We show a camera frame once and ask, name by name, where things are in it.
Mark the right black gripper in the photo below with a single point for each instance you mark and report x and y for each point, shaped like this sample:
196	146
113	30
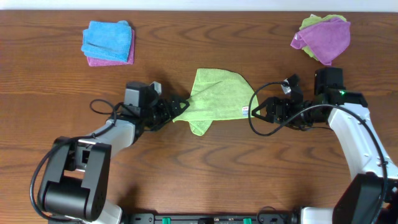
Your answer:
271	102

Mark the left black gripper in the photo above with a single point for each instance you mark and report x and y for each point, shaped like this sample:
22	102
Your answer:
163	102

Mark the green microfiber cloth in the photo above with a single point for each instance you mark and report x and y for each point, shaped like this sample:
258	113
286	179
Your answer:
217	95

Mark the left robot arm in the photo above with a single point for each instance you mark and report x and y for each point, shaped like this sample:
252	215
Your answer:
70	183

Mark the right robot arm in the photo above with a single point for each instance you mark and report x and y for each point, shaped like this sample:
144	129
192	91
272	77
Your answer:
371	197

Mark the crumpled purple cloth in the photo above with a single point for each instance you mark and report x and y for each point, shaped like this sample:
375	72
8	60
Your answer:
327	40

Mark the folded blue cloth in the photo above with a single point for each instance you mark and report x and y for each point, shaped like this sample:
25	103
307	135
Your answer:
107	40

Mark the folded magenta cloth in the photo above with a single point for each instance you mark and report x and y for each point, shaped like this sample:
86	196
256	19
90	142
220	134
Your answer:
96	62

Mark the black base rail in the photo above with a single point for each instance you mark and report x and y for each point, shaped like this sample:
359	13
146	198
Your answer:
211	219

